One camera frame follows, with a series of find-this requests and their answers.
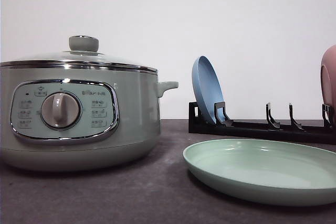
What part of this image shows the pink plate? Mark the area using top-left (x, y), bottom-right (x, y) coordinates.
top-left (320, 45), bottom-right (336, 126)

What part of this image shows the glass steamer lid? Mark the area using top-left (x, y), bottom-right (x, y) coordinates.
top-left (0, 35), bottom-right (158, 73)

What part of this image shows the green plate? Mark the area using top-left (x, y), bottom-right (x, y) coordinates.
top-left (183, 138), bottom-right (336, 206)

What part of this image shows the green electric steamer pot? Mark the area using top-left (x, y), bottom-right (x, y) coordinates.
top-left (1, 60), bottom-right (178, 172)

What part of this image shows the black dish rack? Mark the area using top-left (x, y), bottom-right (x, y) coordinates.
top-left (188, 101), bottom-right (336, 145)

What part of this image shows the blue plate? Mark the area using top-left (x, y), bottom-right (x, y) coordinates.
top-left (192, 56), bottom-right (225, 125)

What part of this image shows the grey table mat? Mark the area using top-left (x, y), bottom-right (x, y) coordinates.
top-left (0, 119), bottom-right (336, 224)

